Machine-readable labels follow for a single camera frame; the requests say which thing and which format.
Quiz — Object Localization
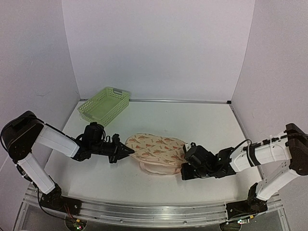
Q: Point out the green plastic basket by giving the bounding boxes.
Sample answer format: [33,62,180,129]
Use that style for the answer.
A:
[77,87,130,127]

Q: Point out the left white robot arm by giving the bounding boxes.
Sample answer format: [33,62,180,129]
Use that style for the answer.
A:
[0,111,134,210]

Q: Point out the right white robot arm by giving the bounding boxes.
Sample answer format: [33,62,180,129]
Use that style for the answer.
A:
[180,123,308,213]

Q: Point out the pink bra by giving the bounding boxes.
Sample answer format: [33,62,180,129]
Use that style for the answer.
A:
[139,162,181,176]

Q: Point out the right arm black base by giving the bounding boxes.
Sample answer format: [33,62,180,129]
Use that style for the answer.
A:
[226,183,268,221]

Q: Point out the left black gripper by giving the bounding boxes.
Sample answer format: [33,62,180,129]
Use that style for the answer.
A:
[90,135,134,163]

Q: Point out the aluminium front rail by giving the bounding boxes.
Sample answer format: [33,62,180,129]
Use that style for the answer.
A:
[14,184,290,231]

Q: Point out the floral mesh laundry bag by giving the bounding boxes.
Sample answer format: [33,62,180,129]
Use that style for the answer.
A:
[125,133,186,167]

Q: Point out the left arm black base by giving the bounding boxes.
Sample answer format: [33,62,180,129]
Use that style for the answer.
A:
[38,184,82,217]

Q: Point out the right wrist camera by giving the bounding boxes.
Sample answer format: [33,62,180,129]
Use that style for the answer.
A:
[183,142,196,151]

